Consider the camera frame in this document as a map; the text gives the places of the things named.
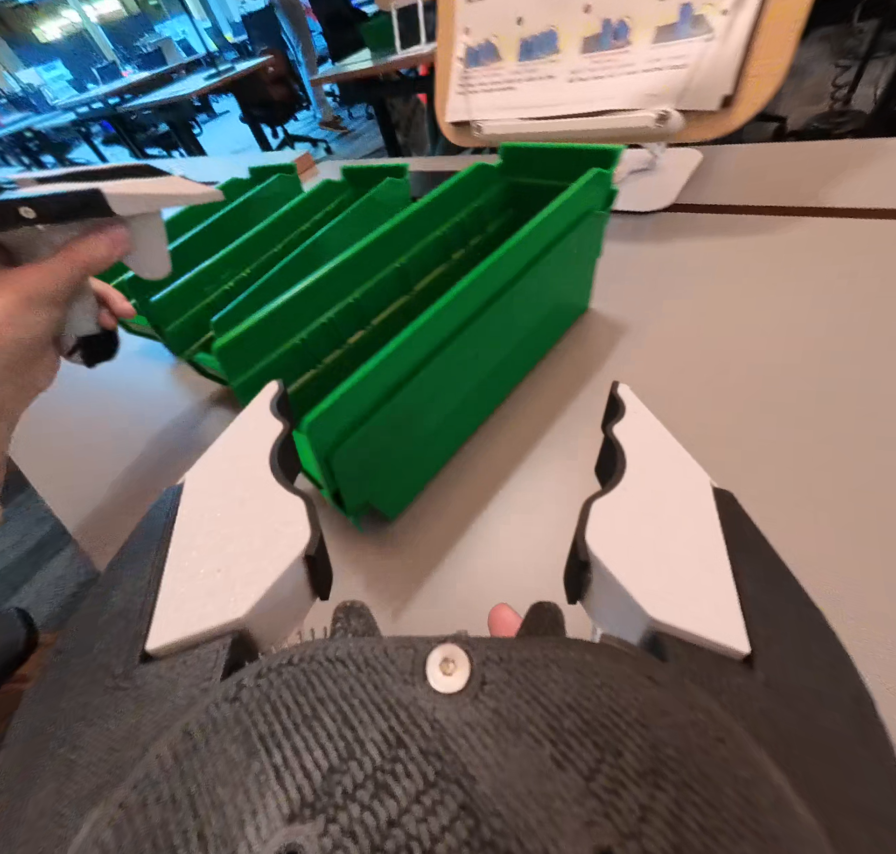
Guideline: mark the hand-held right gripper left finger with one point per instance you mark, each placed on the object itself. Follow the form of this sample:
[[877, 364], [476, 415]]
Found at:
[[231, 553]]

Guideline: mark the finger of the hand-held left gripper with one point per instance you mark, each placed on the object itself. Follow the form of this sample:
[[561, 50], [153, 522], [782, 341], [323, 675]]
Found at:
[[168, 193], [70, 182]]

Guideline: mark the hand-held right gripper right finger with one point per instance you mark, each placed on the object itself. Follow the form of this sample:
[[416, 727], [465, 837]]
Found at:
[[665, 553]]

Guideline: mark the grey neighbour desk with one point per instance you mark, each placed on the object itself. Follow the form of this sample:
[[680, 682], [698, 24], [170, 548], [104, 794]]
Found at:
[[210, 163]]

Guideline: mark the person's left hand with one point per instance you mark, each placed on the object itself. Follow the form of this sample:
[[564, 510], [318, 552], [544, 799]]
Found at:
[[35, 322]]

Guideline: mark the person's right hand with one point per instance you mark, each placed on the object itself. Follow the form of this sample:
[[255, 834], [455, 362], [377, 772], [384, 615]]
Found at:
[[504, 620]]

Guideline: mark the black office chair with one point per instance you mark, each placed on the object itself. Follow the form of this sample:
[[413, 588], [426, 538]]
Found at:
[[280, 91]]

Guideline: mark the wooden table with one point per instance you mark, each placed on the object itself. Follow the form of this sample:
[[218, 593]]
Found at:
[[364, 63]]

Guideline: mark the clear display stand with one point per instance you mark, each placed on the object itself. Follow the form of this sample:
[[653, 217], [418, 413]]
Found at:
[[409, 25]]

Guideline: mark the white stand base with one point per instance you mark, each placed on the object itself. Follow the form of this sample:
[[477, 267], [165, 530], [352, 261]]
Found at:
[[665, 182]]

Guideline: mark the printed instruction sheet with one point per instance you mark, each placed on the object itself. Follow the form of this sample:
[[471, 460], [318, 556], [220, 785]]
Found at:
[[595, 84]]

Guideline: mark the wooden board stand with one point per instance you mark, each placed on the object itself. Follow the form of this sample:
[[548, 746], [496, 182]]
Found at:
[[784, 63]]

